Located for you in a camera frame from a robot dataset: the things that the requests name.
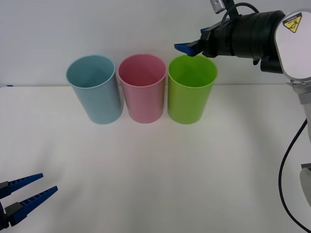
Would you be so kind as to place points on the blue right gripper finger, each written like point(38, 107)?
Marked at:
point(208, 29)
point(188, 48)

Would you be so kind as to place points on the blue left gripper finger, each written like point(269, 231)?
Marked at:
point(22, 183)
point(31, 201)

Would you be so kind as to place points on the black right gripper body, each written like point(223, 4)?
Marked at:
point(219, 41)

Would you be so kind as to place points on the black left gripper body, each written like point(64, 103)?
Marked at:
point(3, 216)

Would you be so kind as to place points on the silver and black right arm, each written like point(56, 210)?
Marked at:
point(291, 48)

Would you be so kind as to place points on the green plastic bin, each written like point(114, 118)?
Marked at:
point(187, 97)

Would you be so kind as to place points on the pink plastic bin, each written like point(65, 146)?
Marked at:
point(143, 102)

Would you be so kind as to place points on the pale blue plastic bin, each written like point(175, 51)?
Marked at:
point(97, 102)

